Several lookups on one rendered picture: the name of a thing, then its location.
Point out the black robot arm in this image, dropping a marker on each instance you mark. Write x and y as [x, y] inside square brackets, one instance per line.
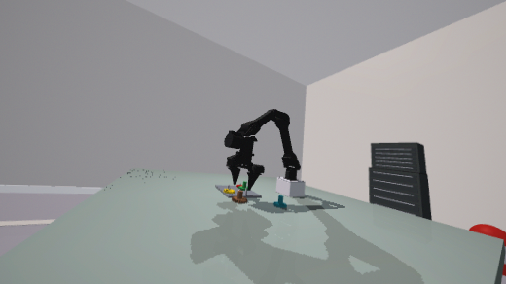
[237, 140]

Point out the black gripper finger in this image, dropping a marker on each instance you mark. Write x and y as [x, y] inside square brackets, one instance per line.
[252, 177]
[235, 174]

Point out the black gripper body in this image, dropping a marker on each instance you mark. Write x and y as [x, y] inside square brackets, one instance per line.
[252, 168]

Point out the brown gear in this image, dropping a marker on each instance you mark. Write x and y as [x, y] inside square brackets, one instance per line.
[239, 198]

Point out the teal gear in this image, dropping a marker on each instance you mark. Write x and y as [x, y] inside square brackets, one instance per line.
[280, 202]

